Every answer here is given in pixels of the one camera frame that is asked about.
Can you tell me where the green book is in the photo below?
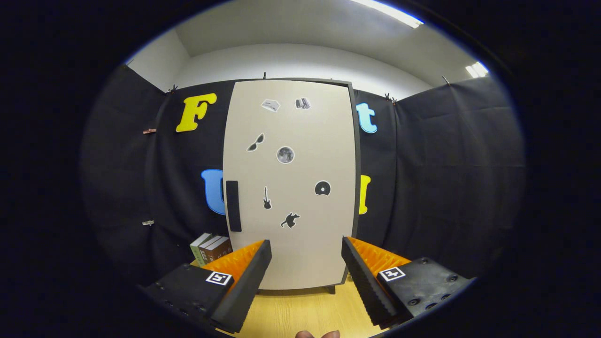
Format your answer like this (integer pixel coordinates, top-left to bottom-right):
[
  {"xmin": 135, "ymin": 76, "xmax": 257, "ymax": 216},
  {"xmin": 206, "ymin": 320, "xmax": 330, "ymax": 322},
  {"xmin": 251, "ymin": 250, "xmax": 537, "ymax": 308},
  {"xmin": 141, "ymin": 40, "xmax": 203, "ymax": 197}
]
[{"xmin": 190, "ymin": 233, "xmax": 213, "ymax": 267}]

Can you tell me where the beige cabinet door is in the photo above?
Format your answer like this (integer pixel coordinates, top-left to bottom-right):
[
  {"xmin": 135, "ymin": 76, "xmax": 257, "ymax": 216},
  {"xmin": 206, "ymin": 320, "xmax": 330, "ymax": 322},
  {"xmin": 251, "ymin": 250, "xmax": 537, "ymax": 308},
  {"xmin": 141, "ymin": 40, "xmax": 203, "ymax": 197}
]
[{"xmin": 223, "ymin": 80, "xmax": 356, "ymax": 290}]

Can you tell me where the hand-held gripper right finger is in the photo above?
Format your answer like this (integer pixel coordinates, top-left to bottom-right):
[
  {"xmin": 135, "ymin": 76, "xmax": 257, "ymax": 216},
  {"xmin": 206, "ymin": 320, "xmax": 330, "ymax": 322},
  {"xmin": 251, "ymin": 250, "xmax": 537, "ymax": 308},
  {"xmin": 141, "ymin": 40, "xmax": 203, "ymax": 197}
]
[{"xmin": 341, "ymin": 236, "xmax": 472, "ymax": 329}]

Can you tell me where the black door handle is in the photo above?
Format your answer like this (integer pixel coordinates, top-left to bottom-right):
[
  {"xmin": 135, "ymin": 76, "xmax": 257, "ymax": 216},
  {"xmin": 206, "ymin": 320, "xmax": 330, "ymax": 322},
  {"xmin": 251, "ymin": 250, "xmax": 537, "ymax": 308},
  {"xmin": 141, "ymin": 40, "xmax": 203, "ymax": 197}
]
[{"xmin": 226, "ymin": 180, "xmax": 242, "ymax": 232}]

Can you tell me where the long ceiling light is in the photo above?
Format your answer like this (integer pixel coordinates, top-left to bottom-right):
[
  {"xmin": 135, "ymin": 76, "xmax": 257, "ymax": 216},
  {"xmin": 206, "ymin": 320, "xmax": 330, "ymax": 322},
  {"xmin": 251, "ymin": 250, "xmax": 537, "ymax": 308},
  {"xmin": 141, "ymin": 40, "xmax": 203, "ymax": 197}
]
[{"xmin": 350, "ymin": 0, "xmax": 424, "ymax": 29}]

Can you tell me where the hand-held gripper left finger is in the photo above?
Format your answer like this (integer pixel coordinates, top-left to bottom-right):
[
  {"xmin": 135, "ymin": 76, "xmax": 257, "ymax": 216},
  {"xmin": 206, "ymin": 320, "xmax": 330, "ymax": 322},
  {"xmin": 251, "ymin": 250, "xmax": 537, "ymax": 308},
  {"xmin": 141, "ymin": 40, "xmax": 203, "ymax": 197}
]
[{"xmin": 139, "ymin": 239, "xmax": 273, "ymax": 335}]

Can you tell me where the black backdrop cloth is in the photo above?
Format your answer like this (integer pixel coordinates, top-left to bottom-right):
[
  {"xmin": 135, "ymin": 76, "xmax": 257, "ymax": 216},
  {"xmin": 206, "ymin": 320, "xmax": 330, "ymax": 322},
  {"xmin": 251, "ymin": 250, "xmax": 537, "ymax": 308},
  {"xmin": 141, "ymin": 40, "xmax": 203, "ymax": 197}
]
[{"xmin": 82, "ymin": 65, "xmax": 526, "ymax": 287}]

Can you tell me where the dark grey cabinet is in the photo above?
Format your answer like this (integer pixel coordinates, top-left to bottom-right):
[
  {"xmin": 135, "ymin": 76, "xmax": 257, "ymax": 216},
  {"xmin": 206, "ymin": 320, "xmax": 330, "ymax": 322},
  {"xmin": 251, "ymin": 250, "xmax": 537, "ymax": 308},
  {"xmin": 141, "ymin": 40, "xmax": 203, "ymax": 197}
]
[{"xmin": 222, "ymin": 77, "xmax": 362, "ymax": 295}]

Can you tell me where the small ceiling light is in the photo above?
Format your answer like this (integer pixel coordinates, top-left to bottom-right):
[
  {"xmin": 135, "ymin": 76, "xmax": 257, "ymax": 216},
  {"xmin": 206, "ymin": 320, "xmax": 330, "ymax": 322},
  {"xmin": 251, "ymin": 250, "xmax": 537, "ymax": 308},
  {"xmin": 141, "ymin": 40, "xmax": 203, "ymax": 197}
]
[{"xmin": 465, "ymin": 61, "xmax": 490, "ymax": 78}]

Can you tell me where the thin brown book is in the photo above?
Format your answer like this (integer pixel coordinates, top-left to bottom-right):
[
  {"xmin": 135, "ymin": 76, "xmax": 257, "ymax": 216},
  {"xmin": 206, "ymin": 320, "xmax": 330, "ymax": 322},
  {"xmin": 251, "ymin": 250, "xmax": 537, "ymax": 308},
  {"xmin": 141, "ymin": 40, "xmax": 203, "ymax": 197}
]
[{"xmin": 199, "ymin": 236, "xmax": 225, "ymax": 264}]

